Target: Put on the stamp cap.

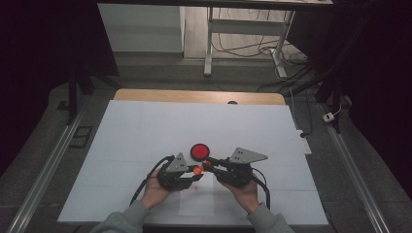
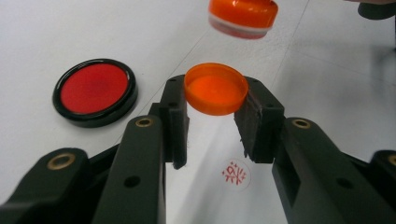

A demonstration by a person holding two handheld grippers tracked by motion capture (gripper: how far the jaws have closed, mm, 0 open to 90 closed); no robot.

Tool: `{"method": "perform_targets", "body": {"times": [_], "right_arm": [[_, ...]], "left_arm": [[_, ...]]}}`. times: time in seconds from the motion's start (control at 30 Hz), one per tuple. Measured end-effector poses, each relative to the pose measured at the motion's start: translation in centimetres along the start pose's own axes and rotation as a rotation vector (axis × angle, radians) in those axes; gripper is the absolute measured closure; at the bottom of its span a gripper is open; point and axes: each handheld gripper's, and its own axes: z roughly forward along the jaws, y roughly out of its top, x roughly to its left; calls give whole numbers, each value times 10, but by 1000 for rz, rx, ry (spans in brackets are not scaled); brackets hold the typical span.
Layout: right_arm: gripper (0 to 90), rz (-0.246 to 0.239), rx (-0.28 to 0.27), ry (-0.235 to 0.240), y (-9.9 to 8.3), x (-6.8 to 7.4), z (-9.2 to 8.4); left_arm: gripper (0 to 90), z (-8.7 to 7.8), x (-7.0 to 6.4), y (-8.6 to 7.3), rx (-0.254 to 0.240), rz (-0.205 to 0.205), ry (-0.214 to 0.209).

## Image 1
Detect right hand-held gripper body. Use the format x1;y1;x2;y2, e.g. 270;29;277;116
214;147;269;189

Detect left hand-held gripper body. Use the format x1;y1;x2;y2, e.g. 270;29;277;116
156;152;196;192

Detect round red ink pad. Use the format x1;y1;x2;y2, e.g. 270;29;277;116
189;143;211;162

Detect person's right hand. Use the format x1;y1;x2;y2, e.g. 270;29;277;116
220;179;260;215

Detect person's left hand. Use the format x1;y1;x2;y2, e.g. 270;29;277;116
140;169;175;210

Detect white paper sheet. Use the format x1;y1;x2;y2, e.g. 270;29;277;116
178;169;215;216

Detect white table cover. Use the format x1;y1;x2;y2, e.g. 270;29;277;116
57;99;329;226

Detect wooden table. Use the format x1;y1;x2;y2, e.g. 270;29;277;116
113;88;288;106

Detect white power strip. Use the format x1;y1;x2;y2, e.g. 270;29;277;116
295;129;313;155

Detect black floor socket plates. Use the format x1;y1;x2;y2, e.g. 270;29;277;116
68;125;94;150

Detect black stand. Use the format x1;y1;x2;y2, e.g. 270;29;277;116
315;64;350;134
66;64;122;126

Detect white cabinet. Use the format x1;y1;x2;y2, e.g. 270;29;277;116
97;3;186;53

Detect dark curtain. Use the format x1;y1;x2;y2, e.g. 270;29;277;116
286;0;412;195
0;0;120;176

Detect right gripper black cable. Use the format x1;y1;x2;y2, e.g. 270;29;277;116
251;167;272;211

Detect black floor cables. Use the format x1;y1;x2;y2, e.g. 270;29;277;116
212;8;309;66

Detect metal floor rail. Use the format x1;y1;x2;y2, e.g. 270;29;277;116
5;96;90;233
319;103;393;233

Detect white desk frame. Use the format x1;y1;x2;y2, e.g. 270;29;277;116
203;6;296;79

